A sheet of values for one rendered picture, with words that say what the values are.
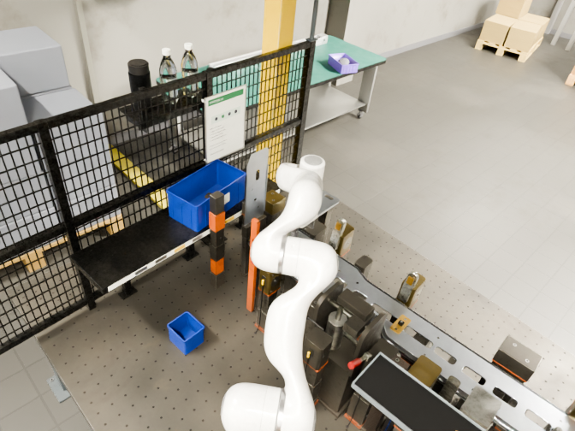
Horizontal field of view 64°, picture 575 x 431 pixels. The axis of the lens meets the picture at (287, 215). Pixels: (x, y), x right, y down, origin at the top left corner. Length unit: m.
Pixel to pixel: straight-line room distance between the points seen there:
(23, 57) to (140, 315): 1.74
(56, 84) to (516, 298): 3.28
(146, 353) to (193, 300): 0.30
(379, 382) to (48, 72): 2.60
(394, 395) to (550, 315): 2.33
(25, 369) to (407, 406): 2.09
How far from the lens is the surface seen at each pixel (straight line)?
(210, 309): 2.00
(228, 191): 1.89
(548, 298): 3.65
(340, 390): 1.66
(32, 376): 2.83
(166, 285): 2.10
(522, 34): 7.94
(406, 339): 1.65
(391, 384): 1.34
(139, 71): 1.73
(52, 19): 3.90
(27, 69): 3.17
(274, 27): 2.12
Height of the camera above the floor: 2.26
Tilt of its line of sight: 39 degrees down
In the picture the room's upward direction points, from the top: 7 degrees clockwise
